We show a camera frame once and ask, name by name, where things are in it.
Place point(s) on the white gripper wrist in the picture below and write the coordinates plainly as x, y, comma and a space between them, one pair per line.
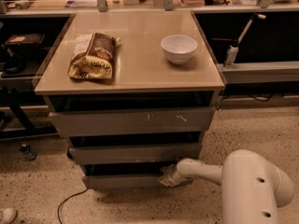
177, 173

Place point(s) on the grey bottom drawer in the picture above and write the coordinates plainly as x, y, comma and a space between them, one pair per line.
120, 181

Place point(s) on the grey drawer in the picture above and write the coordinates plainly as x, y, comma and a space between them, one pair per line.
134, 121
134, 154
120, 181

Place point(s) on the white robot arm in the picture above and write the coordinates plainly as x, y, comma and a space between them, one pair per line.
252, 188

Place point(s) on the grey middle drawer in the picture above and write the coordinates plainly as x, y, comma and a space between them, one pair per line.
134, 154

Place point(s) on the grey drawer cabinet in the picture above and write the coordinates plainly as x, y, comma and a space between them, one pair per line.
142, 79

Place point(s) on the grey top drawer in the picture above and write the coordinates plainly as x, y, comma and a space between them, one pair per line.
134, 121

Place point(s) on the white ceramic bowl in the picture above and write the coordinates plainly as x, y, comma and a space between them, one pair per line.
178, 49

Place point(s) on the white caulk tube gun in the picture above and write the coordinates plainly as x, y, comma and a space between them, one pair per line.
234, 47

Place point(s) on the small blue floor object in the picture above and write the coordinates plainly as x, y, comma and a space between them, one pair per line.
28, 152

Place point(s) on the brown yellow chip bag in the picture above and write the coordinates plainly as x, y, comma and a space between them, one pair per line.
93, 56

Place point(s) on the white shoe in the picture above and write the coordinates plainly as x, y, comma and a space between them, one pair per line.
8, 215

